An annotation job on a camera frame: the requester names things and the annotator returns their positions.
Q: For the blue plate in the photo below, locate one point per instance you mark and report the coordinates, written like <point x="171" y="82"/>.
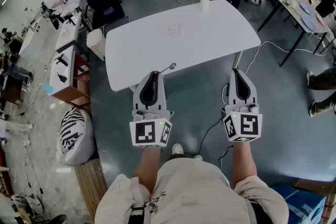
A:
<point x="308" y="23"/>
<point x="305" y="8"/>

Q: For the white side table brown frame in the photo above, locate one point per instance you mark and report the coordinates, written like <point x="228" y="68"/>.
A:
<point x="61" y="73"/>

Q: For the pink plate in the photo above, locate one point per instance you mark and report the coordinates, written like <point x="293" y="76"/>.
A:
<point x="321" y="20"/>

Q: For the grey desk black legs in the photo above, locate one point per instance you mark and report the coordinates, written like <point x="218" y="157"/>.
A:
<point x="298" y="17"/>

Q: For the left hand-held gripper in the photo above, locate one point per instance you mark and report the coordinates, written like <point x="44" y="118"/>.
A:
<point x="147" y="132"/>

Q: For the brown cardboard box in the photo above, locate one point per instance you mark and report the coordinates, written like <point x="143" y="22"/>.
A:
<point x="323" y="186"/>

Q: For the person's right forearm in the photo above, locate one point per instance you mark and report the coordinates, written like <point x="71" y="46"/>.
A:
<point x="244" y="162"/>

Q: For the zebra striped cushion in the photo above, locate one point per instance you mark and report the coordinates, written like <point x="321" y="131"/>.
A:
<point x="69" y="129"/>

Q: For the black office chair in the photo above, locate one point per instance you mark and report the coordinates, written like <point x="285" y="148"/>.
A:
<point x="103" y="0"/>

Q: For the black faucet-shaped dispenser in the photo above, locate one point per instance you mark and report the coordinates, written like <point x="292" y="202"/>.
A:
<point x="61" y="59"/>

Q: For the teal spray bottle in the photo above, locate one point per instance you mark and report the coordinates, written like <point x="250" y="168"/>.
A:
<point x="47" y="88"/>

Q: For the person's cream shirt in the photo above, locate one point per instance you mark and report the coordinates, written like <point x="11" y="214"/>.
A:
<point x="194" y="194"/>

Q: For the wooden slatted platform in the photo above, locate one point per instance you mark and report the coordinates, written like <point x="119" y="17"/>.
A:
<point x="90" y="186"/>

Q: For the white table leg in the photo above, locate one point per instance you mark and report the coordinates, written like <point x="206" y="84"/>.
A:
<point x="237" y="60"/>

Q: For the clear wine glass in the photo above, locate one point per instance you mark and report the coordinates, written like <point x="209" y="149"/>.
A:
<point x="174" y="30"/>

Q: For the blue box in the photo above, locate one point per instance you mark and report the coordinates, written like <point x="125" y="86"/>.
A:
<point x="302" y="202"/>

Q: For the white ribbed vase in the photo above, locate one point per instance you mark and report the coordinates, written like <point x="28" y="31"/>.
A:
<point x="204" y="2"/>

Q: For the person's left forearm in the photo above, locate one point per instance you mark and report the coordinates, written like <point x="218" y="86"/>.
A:
<point x="148" y="165"/>

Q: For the black pump bottle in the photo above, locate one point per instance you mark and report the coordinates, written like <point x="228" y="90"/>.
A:
<point x="62" y="78"/>

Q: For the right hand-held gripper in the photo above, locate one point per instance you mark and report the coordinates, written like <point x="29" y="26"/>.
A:
<point x="246" y="126"/>

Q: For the person's white shoe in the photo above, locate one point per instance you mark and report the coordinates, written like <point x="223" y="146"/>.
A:
<point x="177" y="149"/>
<point x="198" y="157"/>

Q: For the cream lidded bin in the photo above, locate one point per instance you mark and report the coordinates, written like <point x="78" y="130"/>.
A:
<point x="95" y="43"/>

